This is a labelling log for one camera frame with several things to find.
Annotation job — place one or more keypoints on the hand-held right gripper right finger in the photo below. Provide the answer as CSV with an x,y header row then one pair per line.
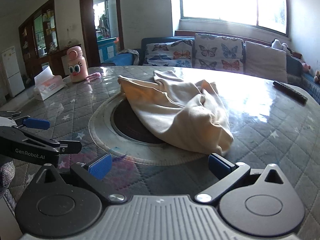
x,y
220,165

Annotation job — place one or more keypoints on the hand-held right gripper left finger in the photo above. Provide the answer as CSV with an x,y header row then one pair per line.
x,y
100,167

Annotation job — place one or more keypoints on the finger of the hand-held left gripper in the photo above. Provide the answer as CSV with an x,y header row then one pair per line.
x,y
72,147
36,123

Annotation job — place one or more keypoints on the cream knit garment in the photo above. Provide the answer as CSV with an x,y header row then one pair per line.
x,y
175,115

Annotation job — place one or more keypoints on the person's left forearm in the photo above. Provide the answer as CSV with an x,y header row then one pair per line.
x,y
6,175

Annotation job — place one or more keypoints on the pink white tissue box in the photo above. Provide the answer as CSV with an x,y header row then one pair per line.
x,y
50,87

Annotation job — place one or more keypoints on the round black cooktop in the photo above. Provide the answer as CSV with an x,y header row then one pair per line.
x,y
125,125

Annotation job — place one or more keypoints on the white refrigerator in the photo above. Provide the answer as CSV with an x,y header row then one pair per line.
x,y
12,72

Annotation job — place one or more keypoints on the dark wooden display cabinet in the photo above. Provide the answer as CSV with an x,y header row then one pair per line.
x,y
56,57

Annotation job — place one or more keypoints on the pink cartoon face bottle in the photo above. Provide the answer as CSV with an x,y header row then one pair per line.
x,y
77,67

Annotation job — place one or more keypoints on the black remote control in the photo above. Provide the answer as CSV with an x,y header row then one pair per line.
x,y
290,91

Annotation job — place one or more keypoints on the blue storage cabinet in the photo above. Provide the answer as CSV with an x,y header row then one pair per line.
x,y
107,50

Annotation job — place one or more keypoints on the grey throw blanket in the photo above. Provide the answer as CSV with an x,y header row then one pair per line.
x,y
130,53

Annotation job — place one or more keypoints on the plain beige cushion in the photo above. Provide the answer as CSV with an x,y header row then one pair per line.
x,y
265,62

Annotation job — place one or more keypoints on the butterfly print cushion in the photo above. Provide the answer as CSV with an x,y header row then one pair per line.
x,y
167,53
217,52

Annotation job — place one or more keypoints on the pink plush toy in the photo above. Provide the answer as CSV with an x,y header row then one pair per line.
x,y
306,66

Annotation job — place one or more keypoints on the white plush toy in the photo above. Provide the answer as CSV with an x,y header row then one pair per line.
x,y
277,44

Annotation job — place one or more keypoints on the dark blue sofa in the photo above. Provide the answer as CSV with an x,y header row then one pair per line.
x,y
160,40

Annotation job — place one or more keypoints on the bright window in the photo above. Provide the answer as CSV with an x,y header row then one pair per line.
x,y
217,0

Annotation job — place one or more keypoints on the dark wooden door frame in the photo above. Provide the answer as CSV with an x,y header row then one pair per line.
x,y
86,30

